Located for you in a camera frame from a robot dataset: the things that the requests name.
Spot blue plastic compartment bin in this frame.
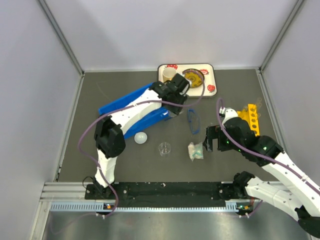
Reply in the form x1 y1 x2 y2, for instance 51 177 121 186
98 83 170 139

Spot plastic bag with gloves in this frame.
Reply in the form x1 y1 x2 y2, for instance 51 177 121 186
188 142 204 162

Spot blue frame safety goggles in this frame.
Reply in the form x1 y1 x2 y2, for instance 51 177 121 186
187 108 201 135

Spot clear glass beaker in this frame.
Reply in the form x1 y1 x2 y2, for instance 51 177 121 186
158 142 172 157

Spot white round dish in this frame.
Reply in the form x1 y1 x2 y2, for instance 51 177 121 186
134 132 148 145

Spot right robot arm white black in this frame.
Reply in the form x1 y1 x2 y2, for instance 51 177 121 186
203 117 320 238

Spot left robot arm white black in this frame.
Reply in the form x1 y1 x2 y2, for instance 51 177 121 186
93 73 191 199

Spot yellow ceramic mug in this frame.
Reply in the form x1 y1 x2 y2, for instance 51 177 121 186
162 67 177 82

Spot yellow black patterned plate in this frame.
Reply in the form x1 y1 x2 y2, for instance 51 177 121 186
182 68 205 87

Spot strawberry pattern white tray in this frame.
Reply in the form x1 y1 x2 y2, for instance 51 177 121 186
157 63 217 98

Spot yellow test tube rack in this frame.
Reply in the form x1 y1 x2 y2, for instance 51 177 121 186
237 103 260 137

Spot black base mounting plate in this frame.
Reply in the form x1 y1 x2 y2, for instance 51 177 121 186
84 182 251 207

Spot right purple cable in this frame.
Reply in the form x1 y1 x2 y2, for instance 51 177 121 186
216 96 320 218

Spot purple cable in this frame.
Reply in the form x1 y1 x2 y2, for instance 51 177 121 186
77 69 207 218
216 96 320 218

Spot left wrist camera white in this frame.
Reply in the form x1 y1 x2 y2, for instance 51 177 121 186
184 75 197 95

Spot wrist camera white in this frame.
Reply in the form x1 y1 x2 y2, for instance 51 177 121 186
219 107 238 125
184 75 197 95

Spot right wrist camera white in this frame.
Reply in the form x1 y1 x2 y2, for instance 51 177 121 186
219 107 238 125

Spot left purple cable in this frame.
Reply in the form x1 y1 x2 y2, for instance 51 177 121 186
77 69 207 218

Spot grey slotted cable duct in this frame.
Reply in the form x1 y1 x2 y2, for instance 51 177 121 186
50 202 239 213

